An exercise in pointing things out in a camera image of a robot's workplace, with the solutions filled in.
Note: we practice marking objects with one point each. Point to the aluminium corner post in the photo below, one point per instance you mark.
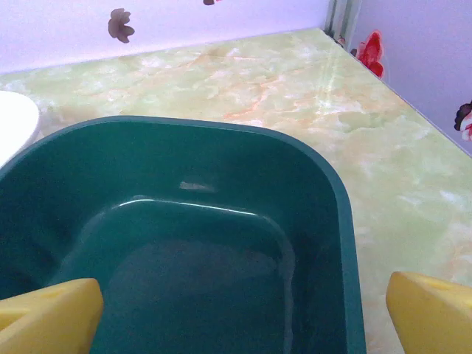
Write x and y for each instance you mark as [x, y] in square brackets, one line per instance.
[341, 18]

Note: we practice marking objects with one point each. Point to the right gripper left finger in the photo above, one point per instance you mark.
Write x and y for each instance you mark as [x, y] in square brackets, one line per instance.
[48, 317]

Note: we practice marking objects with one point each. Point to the white plastic tub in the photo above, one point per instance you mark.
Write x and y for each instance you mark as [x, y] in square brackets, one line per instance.
[14, 125]

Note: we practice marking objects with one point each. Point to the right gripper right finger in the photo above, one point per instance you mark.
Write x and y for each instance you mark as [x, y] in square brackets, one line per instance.
[435, 317]

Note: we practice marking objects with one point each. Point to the dark green plastic tub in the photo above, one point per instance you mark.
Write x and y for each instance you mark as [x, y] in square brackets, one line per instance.
[184, 258]

